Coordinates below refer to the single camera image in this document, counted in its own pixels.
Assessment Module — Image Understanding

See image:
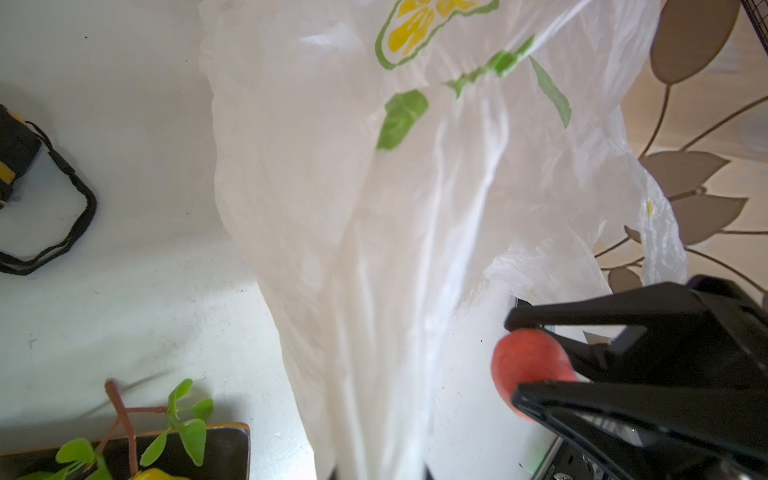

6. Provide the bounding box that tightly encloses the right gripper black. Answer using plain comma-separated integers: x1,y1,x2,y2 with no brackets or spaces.
504,275,767,479

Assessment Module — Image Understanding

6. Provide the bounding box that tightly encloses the green leafy fake sprig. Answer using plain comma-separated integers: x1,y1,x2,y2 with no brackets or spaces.
24,379,214,480

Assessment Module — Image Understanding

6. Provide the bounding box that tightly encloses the white plastic bag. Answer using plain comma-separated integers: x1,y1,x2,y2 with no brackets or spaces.
199,1,687,479

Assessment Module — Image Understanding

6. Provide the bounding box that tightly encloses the yellow black tape measure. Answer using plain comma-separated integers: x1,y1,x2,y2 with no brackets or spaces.
1,106,98,276

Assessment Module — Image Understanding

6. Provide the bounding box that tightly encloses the yellow fake lemon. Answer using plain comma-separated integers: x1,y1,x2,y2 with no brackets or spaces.
130,468,189,480

